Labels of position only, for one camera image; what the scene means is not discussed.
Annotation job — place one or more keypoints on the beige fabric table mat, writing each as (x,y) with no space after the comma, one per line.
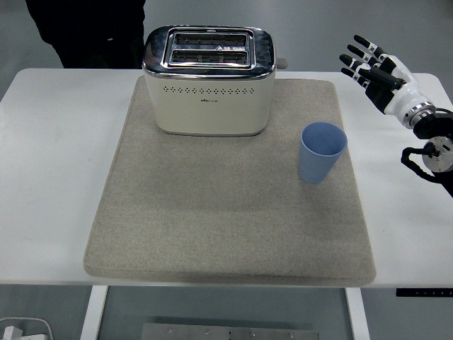
(212,219)

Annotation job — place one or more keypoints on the black table control panel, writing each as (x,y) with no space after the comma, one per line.
(424,293)

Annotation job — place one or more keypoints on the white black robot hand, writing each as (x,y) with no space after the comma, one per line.
(401,90)

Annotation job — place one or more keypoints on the white power adapter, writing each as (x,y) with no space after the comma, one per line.
(10,333)

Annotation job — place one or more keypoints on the cream and chrome toaster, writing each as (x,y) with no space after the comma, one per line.
(212,110)

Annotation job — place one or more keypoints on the white table leg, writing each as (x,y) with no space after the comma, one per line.
(358,315)
(92,315)

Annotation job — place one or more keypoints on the blue ribbed plastic cup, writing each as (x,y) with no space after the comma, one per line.
(316,166)

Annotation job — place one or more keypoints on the person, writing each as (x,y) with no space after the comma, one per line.
(88,32)

